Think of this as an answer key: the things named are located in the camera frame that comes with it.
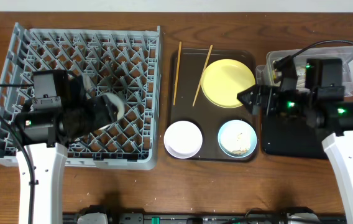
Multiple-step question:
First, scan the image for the grey plastic dish rack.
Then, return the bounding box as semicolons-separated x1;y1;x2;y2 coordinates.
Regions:
0;24;162;170

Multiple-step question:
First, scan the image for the green snack wrapper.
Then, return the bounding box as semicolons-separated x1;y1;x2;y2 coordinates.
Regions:
272;70;277;79

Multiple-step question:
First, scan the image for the white shallow bowl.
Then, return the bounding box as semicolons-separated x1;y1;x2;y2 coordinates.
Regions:
163;121;203;159

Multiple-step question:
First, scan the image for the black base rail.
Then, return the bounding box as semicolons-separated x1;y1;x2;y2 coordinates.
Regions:
63;205;347;224

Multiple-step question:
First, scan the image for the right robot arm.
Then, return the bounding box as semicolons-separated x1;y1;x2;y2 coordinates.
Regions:
237;57;353;223

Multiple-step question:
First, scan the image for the left wooden chopstick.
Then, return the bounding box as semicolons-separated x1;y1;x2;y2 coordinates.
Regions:
173;41;182;106

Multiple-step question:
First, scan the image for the white cup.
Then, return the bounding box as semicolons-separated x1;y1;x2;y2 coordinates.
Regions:
99;93;125;130

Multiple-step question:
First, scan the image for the wooden chopstick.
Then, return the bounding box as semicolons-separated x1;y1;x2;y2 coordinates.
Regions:
173;41;182;106
192;44;213;107

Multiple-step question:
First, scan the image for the clear plastic container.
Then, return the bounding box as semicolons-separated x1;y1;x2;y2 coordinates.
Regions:
255;46;353;97

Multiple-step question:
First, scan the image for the black rectangular bin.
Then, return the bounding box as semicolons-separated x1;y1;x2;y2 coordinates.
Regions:
261;102;328;159

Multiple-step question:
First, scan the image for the dark brown serving tray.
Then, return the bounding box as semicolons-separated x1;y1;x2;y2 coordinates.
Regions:
168;49;258;162

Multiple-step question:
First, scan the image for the right wooden chopstick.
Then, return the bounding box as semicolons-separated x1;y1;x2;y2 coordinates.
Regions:
192;44;213;107

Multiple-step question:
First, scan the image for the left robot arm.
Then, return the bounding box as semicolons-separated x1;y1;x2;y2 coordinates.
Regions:
15;93;125;223

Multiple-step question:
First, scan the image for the yellow round plate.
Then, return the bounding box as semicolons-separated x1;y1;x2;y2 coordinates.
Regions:
201;59;256;109

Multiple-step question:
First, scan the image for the light blue bowl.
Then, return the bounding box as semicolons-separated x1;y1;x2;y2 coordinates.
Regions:
218;119;257;159

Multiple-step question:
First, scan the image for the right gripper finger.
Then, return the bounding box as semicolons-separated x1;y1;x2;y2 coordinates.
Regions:
238;95;253;113
237;85;257;99

